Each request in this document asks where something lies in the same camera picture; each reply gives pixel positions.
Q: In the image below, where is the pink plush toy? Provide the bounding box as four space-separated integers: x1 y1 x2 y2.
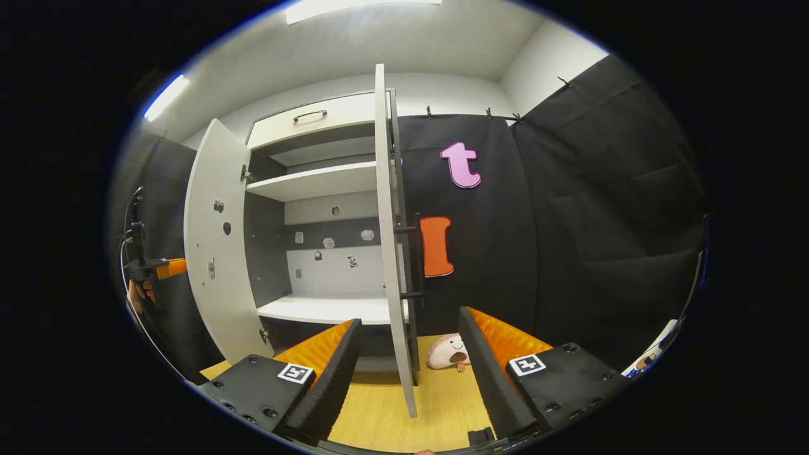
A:
426 333 471 372

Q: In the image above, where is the beige cabinet drawer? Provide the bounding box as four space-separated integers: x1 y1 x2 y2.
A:
245 91 380 151

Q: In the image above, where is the beige double-door shoe cabinet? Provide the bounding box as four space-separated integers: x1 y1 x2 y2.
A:
242 88 419 375

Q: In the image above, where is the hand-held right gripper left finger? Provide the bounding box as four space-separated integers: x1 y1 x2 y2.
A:
199 318 363 446

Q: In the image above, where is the black cable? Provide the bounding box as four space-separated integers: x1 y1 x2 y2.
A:
118 186 171 370

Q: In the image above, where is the beige shoe cabinet door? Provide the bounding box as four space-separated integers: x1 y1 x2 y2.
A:
183 118 276 367
374 63 425 419

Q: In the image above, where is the large ceiling light panel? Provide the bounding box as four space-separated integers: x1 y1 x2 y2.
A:
284 0 444 25

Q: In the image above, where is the white cabinet shelf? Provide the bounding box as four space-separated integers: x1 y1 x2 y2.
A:
257 293 394 326
245 161 380 203

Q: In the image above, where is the black backdrop cloth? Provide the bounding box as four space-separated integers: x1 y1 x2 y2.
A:
107 54 713 381

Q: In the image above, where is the colourful printed sheet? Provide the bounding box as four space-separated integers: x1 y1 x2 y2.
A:
621 318 681 379

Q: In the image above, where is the small ceiling light panel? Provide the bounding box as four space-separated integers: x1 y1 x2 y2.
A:
142 74 191 123

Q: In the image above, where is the black cabinet door handle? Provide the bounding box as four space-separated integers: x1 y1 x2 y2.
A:
394 212 423 301

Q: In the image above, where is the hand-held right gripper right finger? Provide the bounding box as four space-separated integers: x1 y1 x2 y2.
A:
458 306 630 440

